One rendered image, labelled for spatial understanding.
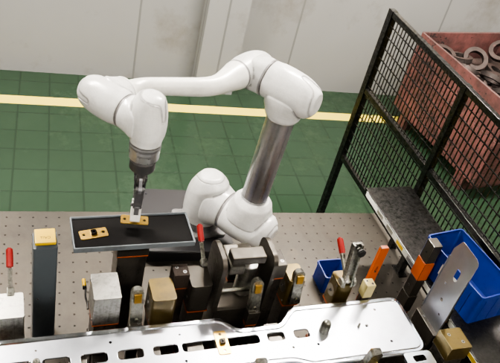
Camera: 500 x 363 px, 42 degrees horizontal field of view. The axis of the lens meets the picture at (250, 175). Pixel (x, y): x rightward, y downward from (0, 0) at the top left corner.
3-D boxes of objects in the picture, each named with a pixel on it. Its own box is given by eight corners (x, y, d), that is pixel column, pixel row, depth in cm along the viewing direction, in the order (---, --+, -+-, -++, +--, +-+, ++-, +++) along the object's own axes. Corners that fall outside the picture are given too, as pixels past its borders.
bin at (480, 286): (466, 324, 219) (483, 299, 211) (414, 259, 239) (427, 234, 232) (502, 315, 226) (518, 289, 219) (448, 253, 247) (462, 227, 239)
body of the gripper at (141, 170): (130, 146, 190) (127, 172, 195) (129, 164, 183) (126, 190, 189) (156, 149, 191) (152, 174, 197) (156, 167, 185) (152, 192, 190)
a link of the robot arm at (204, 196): (196, 195, 276) (206, 155, 262) (231, 217, 271) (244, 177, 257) (172, 213, 264) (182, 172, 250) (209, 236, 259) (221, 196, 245)
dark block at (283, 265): (247, 347, 234) (274, 265, 209) (241, 332, 239) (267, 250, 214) (260, 346, 236) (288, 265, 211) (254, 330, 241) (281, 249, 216)
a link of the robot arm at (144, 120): (172, 141, 186) (135, 121, 190) (180, 94, 177) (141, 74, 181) (148, 157, 178) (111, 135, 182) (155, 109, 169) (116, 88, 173)
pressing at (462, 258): (436, 335, 217) (478, 263, 196) (420, 308, 225) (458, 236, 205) (437, 335, 217) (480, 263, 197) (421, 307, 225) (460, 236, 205)
